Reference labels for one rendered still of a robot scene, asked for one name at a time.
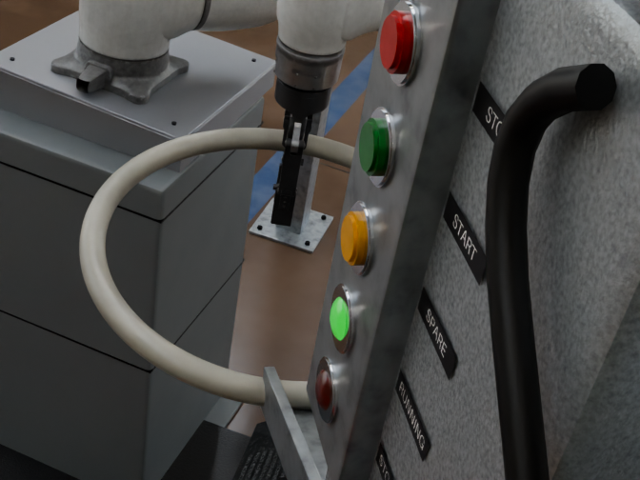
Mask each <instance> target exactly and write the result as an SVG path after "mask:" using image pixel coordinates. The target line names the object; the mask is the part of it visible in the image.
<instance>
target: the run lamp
mask: <svg viewBox="0 0 640 480"><path fill-rule="evenodd" d="M330 327H331V329H332V332H333V334H334V336H335V337H336V338H337V339H338V340H340V341H341V340H342V339H343V337H344V334H345V329H346V312H345V306H344V302H343V300H342V298H341V297H337V298H336V299H335V301H334V302H333V304H332V307H331V310H330Z"/></svg>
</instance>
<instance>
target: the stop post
mask: <svg viewBox="0 0 640 480"><path fill-rule="evenodd" d="M331 91H332V87H331ZM330 96H331V92H330ZM329 106H330V102H329V104H328V106H327V108H326V109H325V110H323V111H321V112H319V113H316V114H314V115H313V116H312V126H311V131H310V133H309V134H312V135H316V136H320V137H324V133H325V128H326V123H327V117H328V112H329ZM302 159H304V164H303V166H300V170H299V175H298V180H297V192H296V198H295V203H294V209H293V214H292V219H291V224H290V227H288V226H282V225H275V224H272V223H271V222H270V220H271V215H272V209H273V200H274V198H272V199H271V200H270V202H269V203H268V205H267V206H266V208H265V209H264V210H263V212H262V213H261V214H260V216H259V217H258V218H257V220H256V221H255V223H254V224H253V225H252V227H251V228H250V230H249V233H251V234H254V235H257V236H260V237H263V238H266V239H269V240H271V241H274V242H277V243H280V244H283V245H286V246H289V247H292V248H295V249H298V250H302V251H306V252H309V253H313V252H314V250H315V248H316V247H317V245H318V243H319V242H320V240H321V238H322V237H323V235H324V233H325V232H326V230H327V229H328V227H329V225H330V223H331V221H332V220H333V217H332V216H329V215H326V214H324V213H321V212H318V211H315V210H311V209H310V208H311V203H312V197H313V193H314V187H315V182H316V176H317V171H318V166H319V160H320V158H316V157H312V156H308V155H304V154H302Z"/></svg>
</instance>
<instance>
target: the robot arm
mask: <svg viewBox="0 0 640 480"><path fill-rule="evenodd" d="M384 2H385V0H79V37H78V42H77V48H76V49H75V50H73V51H72V52H70V53H68V54H67V55H65V56H62V57H59V58H56V59H54V60H52V61H51V68H50V69H51V71H52V72H54V73H57V74H61V75H66V76H69V77H72V78H75V79H77V80H76V88H77V89H78V90H79V91H82V92H84V93H90V92H93V91H96V90H100V89H102V90H107V91H109V92H112V93H115V94H117V95H120V96H122V97H124V98H126V99H127V100H129V101H130V102H132V103H134V104H138V105H143V104H146V103H148V102H149V99H150V97H151V96H152V95H153V94H154V93H155V92H157V91H158V90H160V89H161V88H162V87H164V86H165V85H166V84H167V83H168V82H169V81H170V80H172V79H173V78H174V77H176V76H177V75H179V74H182V73H185V72H187V71H188V70H189V62H188V61H187V60H185V59H183V58H180V57H176V56H173V55H170V54H169V49H170V40H171V39H173V38H176V37H178V36H180V35H182V34H185V33H187V32H189V31H191V30H201V31H223V30H243V29H250V28H256V27H260V26H264V25H267V24H269V23H271V22H273V21H276V20H278V35H277V39H276V43H277V45H276V51H275V56H276V59H275V63H276V66H275V70H274V71H273V72H274V73H275V75H276V76H277V80H276V87H275V94H274V97H275V100H276V102H277V103H278V104H279V105H280V106H281V107H282V108H283V109H285V117H284V124H283V128H284V135H283V141H282V145H283V147H285V151H284V153H283V157H282V158H281V160H282V163H280V165H279V171H278V177H277V183H276V184H273V189H274V190H275V194H274V200H273V209H272V215H271V220H270V222H271V223H272V224H275V225H282V226H288V227H290V224H291V219H292V214H293V209H294V203H295V198H296V192H297V180H298V175H299V170H300V166H303V164H304V159H302V154H303V150H304V149H305V148H306V147H307V142H308V136H309V133H310V131H311V126H312V116H313V115H314V114H316V113H319V112H321V111H323V110H325V109H326V108H327V106H328V104H329V101H330V92H331V87H332V86H334V85H335V84H336V83H337V81H338V79H339V74H340V69H341V65H342V60H343V55H344V53H345V49H346V47H345V46H346V43H347V40H352V39H354V38H356V37H358V36H360V35H363V34H365V33H368V32H373V31H379V26H380V21H381V16H382V11H383V7H384ZM288 131H289V132H288ZM304 133H305V136H304ZM287 135H288V138H287ZM303 138H304V140H303V141H302V139H303Z"/></svg>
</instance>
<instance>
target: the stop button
mask: <svg viewBox="0 0 640 480"><path fill-rule="evenodd" d="M409 52H410V22H409V19H408V16H407V15H406V13H405V12H404V11H402V10H394V11H392V12H391V13H390V15H388V16H387V18H386V19H385V21H384V24H383V27H382V30H381V36H380V56H381V61H382V64H383V66H384V68H385V69H386V70H387V71H388V73H390V74H400V73H401V72H402V71H403V70H404V68H405V66H406V64H407V61H408V57H409Z"/></svg>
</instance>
